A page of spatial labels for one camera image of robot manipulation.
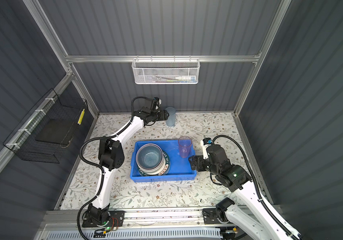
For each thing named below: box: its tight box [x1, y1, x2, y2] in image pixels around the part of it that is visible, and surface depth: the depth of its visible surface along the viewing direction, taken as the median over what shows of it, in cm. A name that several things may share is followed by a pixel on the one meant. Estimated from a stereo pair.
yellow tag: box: [77, 108, 85, 126], surface depth 84 cm
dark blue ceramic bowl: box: [136, 143, 164, 170], surface depth 86 cm
